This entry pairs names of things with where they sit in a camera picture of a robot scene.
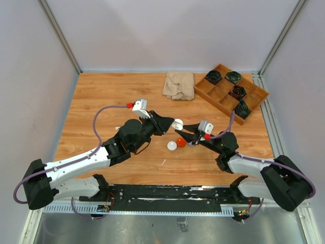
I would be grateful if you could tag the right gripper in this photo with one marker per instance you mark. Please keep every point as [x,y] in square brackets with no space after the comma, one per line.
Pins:
[191,137]

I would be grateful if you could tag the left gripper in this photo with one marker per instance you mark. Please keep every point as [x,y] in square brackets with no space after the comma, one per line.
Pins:
[161,124]

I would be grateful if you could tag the white round case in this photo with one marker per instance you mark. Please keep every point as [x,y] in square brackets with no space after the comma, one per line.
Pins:
[177,124]

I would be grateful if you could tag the orange round case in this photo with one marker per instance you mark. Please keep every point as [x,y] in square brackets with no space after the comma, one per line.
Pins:
[181,142]

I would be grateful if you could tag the white earbud charging case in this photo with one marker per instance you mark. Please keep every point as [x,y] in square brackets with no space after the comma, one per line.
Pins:
[172,146]

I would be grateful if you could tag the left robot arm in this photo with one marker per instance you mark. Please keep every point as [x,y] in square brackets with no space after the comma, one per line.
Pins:
[42,180]

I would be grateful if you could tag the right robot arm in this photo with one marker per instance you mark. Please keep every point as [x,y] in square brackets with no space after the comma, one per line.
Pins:
[277,179]

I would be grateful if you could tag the beige folded cloth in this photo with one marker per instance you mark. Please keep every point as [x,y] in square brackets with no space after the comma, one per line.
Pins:
[179,86]

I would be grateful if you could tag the dark rolled sock bottom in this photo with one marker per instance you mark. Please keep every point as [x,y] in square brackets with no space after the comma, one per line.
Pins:
[242,110]

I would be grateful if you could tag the wooden compartment tray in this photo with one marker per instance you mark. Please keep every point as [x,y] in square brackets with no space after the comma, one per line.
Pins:
[219,94]

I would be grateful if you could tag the dark rolled sock top-left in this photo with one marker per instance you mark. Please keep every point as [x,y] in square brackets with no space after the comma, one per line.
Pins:
[213,77]

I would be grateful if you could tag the dark rolled sock middle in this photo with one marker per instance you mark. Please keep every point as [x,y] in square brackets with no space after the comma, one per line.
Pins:
[237,92]

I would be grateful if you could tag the dark rolled sock top-right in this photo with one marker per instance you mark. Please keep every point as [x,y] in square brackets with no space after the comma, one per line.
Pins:
[233,77]

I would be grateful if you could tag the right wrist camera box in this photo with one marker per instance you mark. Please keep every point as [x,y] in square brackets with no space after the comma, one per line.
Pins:
[205,127]

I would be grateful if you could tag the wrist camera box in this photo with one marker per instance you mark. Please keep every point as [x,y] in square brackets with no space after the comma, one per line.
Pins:
[139,108]
[205,127]

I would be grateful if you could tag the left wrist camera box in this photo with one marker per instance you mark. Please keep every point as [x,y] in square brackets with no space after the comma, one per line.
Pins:
[139,108]

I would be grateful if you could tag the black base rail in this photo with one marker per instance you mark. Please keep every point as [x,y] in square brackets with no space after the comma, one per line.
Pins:
[165,199]

